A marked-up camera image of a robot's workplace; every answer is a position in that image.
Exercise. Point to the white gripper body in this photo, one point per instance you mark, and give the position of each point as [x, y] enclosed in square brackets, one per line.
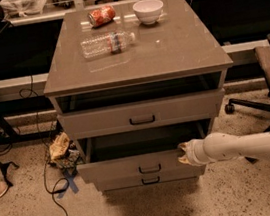
[192, 153]

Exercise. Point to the grey drawer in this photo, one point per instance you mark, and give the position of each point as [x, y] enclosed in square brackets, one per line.
[148, 151]
[142, 115]
[155, 178]

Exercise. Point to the grey top drawer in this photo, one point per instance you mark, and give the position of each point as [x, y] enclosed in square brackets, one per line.
[142, 115]

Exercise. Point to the grey drawer cabinet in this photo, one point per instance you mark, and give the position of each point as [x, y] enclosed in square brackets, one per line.
[177, 55]

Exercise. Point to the grey bottom drawer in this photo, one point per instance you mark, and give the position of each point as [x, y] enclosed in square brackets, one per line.
[155, 178]

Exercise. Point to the blue tape cross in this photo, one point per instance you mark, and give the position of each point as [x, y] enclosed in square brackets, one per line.
[69, 175]

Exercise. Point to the clear plastic water bottle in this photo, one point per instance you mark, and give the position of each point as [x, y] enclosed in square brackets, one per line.
[109, 43]

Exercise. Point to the white bowl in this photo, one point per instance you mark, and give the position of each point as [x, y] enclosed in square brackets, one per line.
[148, 11]

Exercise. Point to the crushed orange soda can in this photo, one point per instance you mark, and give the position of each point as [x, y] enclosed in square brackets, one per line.
[101, 16]

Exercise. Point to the white plastic bag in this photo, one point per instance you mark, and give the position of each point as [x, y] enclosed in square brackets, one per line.
[22, 7]

